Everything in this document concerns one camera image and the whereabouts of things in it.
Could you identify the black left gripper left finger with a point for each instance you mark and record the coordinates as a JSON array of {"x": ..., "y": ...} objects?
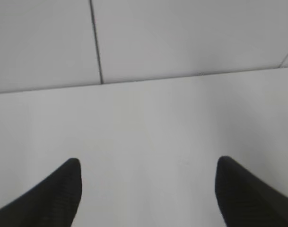
[{"x": 53, "y": 202}]

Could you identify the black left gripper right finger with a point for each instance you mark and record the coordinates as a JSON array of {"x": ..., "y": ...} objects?
[{"x": 246, "y": 201}]

